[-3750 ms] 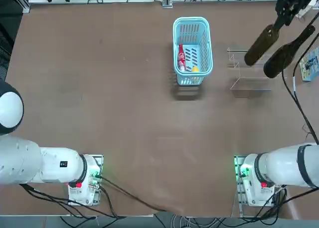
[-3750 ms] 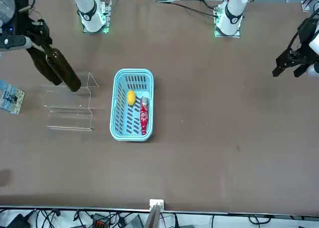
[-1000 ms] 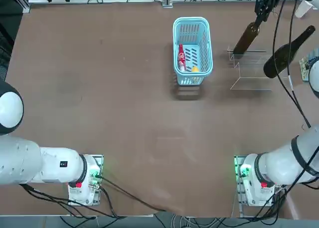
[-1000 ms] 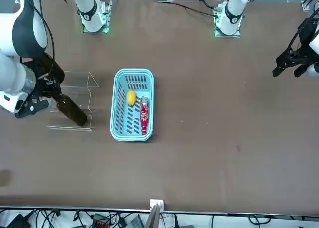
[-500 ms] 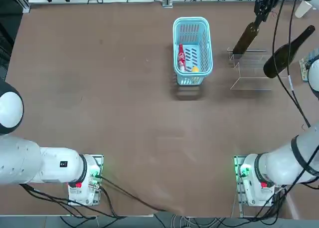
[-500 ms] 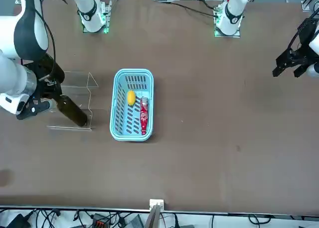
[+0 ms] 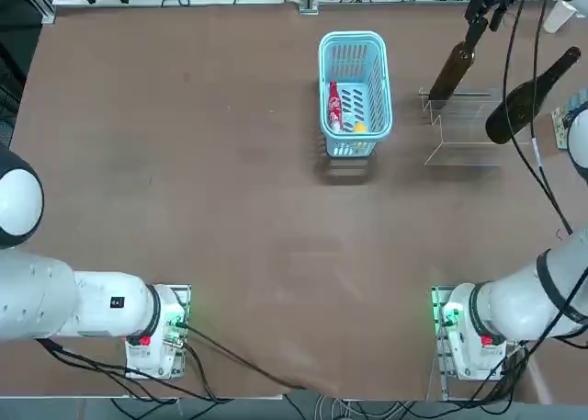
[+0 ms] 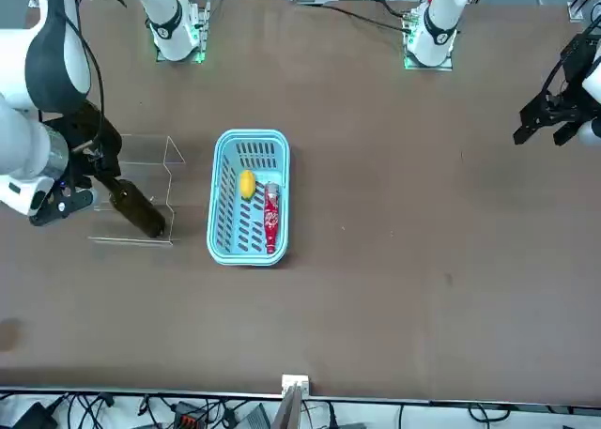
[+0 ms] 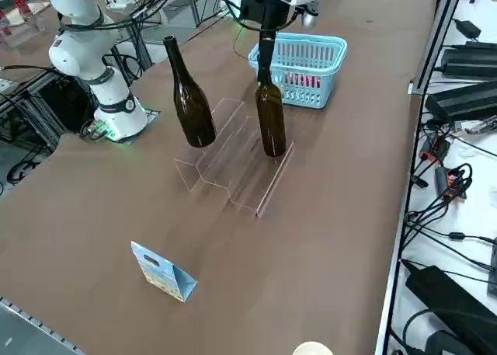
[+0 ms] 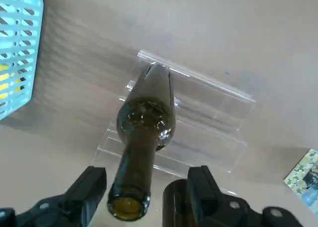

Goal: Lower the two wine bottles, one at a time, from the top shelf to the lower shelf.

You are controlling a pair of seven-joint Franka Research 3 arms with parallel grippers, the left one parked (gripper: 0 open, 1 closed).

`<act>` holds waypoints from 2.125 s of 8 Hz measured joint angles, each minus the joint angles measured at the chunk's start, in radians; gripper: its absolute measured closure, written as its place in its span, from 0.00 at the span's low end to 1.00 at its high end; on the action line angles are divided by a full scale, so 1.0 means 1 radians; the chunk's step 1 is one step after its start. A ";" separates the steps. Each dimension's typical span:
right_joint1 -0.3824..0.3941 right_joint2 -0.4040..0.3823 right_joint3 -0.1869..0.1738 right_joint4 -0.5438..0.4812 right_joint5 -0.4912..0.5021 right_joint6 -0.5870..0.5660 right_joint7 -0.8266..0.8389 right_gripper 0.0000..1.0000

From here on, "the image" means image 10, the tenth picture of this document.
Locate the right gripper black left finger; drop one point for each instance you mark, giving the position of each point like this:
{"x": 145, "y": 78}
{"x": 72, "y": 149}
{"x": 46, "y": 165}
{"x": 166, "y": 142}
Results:
{"x": 62, "y": 209}

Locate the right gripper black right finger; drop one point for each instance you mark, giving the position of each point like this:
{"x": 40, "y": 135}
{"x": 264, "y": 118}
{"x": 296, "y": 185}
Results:
{"x": 223, "y": 212}

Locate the brown sloped-shoulder wine bottle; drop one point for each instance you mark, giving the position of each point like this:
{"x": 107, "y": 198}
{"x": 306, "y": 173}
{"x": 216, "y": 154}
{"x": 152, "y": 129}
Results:
{"x": 177, "y": 204}

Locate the brown high-shoulder wine bottle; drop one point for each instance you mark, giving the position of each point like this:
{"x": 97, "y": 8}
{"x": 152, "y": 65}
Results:
{"x": 141, "y": 137}

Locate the clear acrylic stepped shelf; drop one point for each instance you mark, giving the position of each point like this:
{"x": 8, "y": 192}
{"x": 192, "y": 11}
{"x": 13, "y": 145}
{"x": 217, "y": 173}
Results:
{"x": 211, "y": 117}

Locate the blue printed paper bag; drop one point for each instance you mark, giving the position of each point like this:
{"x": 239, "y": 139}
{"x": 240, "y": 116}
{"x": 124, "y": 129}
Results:
{"x": 303, "y": 179}

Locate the yellow lemon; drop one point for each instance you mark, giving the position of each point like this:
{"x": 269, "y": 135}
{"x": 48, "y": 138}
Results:
{"x": 5, "y": 78}

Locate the light blue plastic basket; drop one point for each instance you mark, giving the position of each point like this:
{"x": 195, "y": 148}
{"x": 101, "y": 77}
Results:
{"x": 32, "y": 13}

